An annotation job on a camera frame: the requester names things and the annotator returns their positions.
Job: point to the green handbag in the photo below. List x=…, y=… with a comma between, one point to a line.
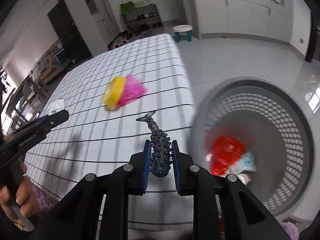
x=126, y=6

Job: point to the yellow tape roll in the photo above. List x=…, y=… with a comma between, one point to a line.
x=114, y=92

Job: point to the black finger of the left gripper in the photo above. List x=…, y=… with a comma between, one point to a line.
x=53, y=120

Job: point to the white checkered tablecloth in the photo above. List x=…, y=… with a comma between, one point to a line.
x=98, y=140

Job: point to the white cabinet counter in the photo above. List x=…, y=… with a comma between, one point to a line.
x=267, y=20

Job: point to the light blue tissue packet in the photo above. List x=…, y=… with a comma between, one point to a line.
x=246, y=163

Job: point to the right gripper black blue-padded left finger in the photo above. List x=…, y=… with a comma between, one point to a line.
x=98, y=206

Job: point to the white stool teal legs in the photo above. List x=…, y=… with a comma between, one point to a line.
x=183, y=29

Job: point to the pink plastic shuttlecock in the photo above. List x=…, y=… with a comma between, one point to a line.
x=132, y=90

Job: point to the grey shoe rack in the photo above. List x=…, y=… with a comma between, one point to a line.
x=142, y=19

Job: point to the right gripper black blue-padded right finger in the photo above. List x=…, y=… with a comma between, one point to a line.
x=223, y=208

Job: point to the red plastic bag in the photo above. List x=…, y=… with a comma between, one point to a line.
x=226, y=152

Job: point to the white crumpled tissue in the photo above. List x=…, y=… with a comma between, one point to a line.
x=56, y=106

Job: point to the dark spiky fish toy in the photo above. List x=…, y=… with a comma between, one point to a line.
x=160, y=163

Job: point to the grey perforated trash basket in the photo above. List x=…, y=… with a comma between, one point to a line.
x=271, y=126

